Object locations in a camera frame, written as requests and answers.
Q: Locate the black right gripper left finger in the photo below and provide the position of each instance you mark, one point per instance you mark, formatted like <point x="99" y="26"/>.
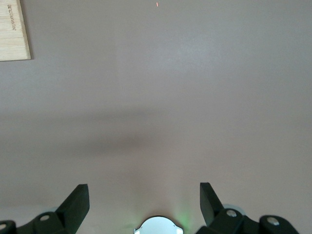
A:
<point x="70" y="212"/>

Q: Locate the brown table cover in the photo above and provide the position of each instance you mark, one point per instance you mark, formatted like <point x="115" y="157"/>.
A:
<point x="156" y="97"/>

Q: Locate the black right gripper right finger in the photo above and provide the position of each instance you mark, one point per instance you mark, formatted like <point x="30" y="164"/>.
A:
<point x="214" y="214"/>

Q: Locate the bamboo cutting board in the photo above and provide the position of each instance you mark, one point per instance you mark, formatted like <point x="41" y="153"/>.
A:
<point x="12" y="29"/>

